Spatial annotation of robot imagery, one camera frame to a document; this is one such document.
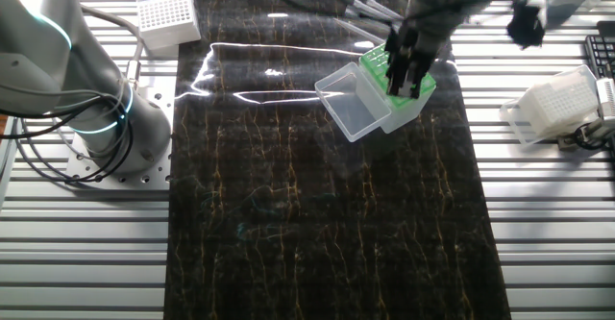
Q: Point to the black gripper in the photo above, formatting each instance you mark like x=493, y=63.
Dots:
x=418, y=39

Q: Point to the green pipette tip holder box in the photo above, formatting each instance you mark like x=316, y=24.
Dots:
x=408, y=111

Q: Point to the white pipette tip rack box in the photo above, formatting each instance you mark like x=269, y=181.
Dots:
x=165, y=17
x=552, y=104

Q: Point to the black marble mat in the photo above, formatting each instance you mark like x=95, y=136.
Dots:
x=312, y=214

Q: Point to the black keyboard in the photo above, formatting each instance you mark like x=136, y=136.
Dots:
x=600, y=51

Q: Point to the small metal foot bracket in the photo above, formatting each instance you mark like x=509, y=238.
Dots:
x=569, y=142

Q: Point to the grey vented depth camera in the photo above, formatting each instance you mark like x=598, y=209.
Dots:
x=606, y=99

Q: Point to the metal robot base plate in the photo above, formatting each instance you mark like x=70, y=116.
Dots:
x=158, y=178

